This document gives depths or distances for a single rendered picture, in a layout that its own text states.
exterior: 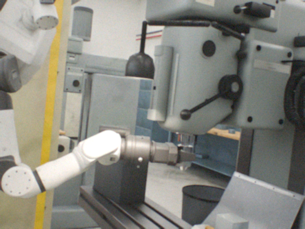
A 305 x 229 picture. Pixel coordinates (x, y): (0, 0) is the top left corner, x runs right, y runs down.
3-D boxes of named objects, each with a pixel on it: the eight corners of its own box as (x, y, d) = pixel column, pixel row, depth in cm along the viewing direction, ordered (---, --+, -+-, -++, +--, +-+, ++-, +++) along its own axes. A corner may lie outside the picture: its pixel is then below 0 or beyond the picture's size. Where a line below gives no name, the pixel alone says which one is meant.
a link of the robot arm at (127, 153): (135, 158, 99) (95, 154, 98) (131, 171, 108) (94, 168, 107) (137, 122, 104) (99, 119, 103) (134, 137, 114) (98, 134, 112)
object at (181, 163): (171, 163, 107) (173, 147, 107) (183, 163, 110) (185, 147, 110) (181, 167, 103) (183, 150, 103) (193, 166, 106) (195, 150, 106)
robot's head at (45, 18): (26, 31, 100) (41, 13, 95) (20, 3, 103) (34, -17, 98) (48, 36, 105) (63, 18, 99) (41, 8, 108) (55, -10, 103)
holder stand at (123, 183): (118, 204, 133) (124, 152, 132) (92, 188, 150) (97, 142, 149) (145, 202, 140) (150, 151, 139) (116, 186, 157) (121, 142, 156)
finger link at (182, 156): (194, 162, 105) (174, 160, 104) (196, 151, 104) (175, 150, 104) (196, 163, 103) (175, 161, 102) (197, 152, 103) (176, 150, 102)
